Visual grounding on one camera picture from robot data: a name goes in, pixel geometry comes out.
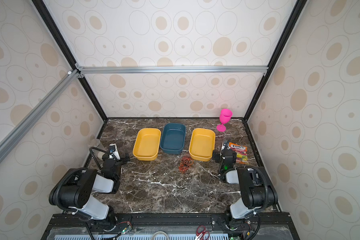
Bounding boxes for clear jar with white powder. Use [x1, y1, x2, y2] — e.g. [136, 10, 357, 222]
[89, 139, 108, 160]

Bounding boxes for left yellow plastic bin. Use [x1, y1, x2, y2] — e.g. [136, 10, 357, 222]
[133, 128, 161, 161]

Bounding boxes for pink plastic goblet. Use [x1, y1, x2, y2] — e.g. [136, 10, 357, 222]
[217, 109, 233, 132]

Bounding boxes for horizontal aluminium rail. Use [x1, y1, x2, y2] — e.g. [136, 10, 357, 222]
[74, 65, 269, 76]

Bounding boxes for teal plastic bin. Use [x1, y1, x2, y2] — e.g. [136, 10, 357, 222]
[160, 123, 186, 155]

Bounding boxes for colourful snack bag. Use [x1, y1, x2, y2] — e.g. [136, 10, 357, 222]
[229, 142, 249, 164]

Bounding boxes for red handled scissors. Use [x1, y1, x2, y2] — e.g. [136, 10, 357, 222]
[195, 225, 210, 240]

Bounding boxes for cable bundle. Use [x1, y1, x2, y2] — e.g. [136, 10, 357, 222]
[179, 155, 195, 174]

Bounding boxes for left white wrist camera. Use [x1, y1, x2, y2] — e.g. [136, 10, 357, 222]
[109, 144, 121, 161]

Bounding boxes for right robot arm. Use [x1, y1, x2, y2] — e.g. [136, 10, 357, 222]
[212, 148, 279, 230]

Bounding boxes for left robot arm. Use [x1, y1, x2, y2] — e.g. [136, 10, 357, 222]
[49, 144, 130, 231]

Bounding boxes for yellow plastic bin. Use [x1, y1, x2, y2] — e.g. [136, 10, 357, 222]
[133, 128, 161, 161]
[189, 128, 216, 162]

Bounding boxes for right yellow plastic bin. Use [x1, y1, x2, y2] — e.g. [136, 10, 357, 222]
[189, 128, 216, 162]

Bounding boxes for diagonal aluminium rail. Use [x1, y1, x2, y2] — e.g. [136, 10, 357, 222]
[0, 70, 79, 164]

